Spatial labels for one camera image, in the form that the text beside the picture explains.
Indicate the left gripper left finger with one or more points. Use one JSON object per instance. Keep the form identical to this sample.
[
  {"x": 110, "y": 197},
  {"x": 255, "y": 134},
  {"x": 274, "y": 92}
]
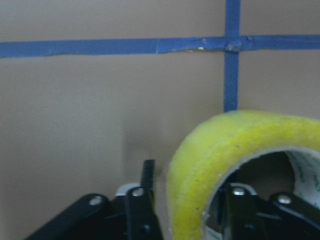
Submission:
[{"x": 130, "y": 215}]

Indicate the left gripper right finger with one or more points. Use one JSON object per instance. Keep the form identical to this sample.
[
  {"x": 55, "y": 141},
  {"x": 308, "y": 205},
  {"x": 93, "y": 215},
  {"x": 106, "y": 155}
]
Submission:
[{"x": 264, "y": 208}]

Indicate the yellow tape roll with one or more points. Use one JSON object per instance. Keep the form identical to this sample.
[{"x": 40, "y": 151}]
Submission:
[{"x": 220, "y": 145}]

